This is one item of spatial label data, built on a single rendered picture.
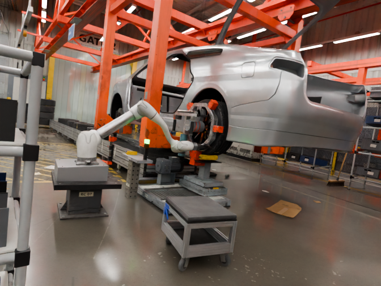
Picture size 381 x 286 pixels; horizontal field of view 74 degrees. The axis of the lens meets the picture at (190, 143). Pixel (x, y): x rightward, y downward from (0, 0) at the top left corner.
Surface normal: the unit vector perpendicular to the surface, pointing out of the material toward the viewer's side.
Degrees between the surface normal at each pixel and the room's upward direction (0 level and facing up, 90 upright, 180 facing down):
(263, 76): 90
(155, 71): 90
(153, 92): 90
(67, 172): 90
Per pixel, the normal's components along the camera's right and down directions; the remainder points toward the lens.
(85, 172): 0.51, 0.13
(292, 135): 0.33, 0.36
